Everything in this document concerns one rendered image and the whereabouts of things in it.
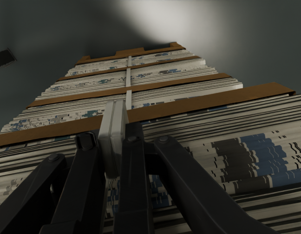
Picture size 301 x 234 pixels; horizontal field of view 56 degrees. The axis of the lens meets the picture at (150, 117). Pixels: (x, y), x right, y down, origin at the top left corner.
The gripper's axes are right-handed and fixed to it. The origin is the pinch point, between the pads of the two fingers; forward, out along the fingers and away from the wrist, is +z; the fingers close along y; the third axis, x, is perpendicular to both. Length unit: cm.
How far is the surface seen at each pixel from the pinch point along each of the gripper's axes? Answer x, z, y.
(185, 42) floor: -8, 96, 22
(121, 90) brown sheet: -6.0, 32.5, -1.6
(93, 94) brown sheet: -5.9, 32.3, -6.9
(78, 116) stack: -5.9, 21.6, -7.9
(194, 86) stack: -5.6, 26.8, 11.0
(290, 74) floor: -28, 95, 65
